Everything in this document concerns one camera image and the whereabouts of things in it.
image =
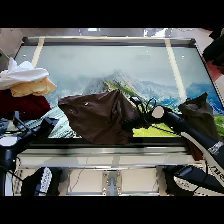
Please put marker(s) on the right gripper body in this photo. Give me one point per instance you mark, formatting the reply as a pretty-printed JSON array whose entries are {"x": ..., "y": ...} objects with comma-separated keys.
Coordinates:
[{"x": 135, "y": 124}]

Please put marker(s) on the dark red garment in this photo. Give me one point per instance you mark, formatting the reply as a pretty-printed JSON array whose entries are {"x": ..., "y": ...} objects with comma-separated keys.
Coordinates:
[{"x": 23, "y": 105}]

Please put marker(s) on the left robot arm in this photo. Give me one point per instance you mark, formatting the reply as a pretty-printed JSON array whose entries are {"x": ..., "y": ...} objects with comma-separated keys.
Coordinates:
[{"x": 13, "y": 146}]

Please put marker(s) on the silver frame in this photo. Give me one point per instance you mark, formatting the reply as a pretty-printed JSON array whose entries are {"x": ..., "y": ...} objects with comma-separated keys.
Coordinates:
[{"x": 113, "y": 151}]

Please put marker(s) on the cream garment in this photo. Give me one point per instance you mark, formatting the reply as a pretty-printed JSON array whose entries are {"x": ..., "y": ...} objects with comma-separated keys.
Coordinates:
[{"x": 33, "y": 88}]

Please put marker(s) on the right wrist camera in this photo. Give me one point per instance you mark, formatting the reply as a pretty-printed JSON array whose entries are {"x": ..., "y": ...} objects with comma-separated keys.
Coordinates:
[{"x": 136, "y": 101}]

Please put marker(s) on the brown T-shirt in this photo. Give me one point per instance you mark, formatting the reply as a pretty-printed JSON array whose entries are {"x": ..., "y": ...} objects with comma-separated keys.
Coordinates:
[{"x": 100, "y": 116}]

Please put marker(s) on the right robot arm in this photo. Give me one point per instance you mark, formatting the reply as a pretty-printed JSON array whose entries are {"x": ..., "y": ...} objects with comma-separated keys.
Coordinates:
[{"x": 196, "y": 133}]

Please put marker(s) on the white garment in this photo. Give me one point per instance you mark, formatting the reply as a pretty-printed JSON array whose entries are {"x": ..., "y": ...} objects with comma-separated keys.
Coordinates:
[{"x": 20, "y": 75}]

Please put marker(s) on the red-brown garment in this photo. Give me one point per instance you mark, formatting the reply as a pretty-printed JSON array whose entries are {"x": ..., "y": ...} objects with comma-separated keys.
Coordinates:
[{"x": 196, "y": 150}]

